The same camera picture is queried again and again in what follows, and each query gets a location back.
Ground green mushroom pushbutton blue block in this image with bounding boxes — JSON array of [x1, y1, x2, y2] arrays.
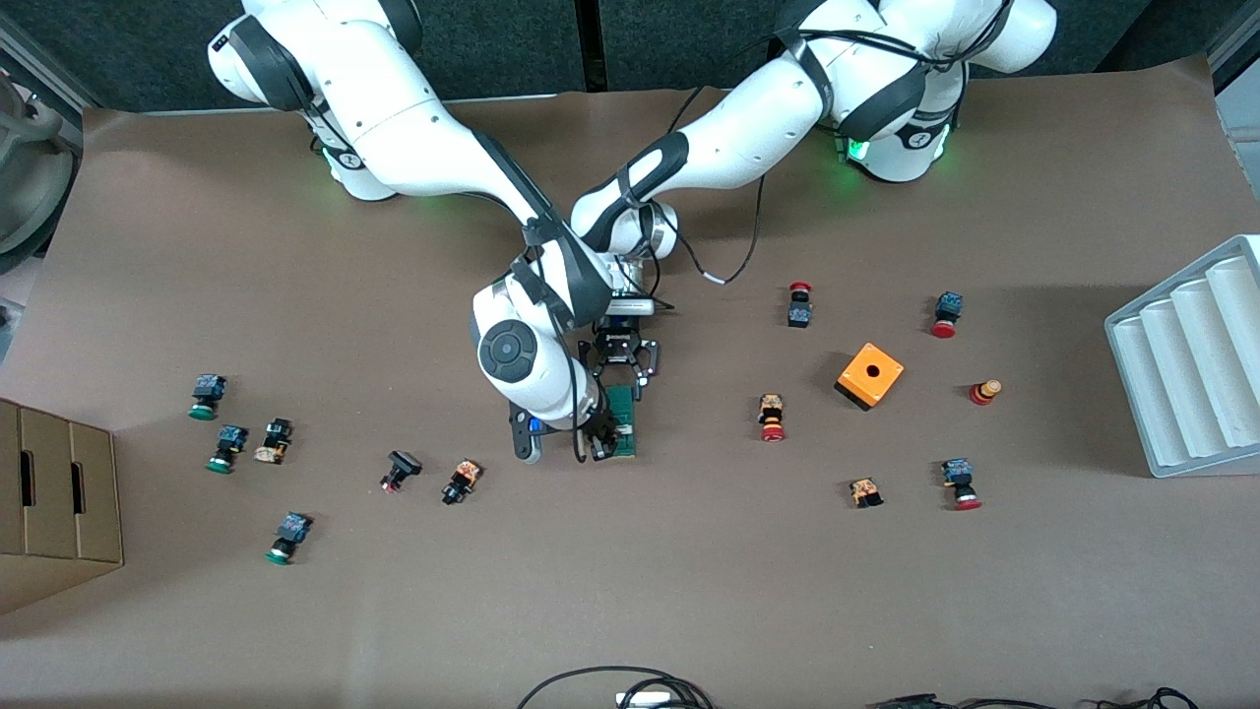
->
[[188, 373, 228, 421], [264, 512, 314, 566], [206, 424, 249, 475]]

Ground grey round metal stand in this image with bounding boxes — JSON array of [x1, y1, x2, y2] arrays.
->
[[0, 69, 76, 259]]

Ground white grooved tray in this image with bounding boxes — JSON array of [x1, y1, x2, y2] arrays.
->
[[1104, 234, 1260, 480]]

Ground brown cardboard box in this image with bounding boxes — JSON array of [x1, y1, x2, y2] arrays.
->
[[0, 397, 125, 616]]

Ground black flat-head switch red terminals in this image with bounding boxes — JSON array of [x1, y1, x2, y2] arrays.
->
[[379, 450, 424, 494]]

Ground orange button enclosure box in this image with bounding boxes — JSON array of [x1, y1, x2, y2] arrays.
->
[[835, 342, 906, 412]]

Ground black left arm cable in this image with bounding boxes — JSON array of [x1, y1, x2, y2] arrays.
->
[[669, 172, 769, 287]]

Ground black looped floor cables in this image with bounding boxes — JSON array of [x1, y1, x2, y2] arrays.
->
[[517, 667, 715, 709]]

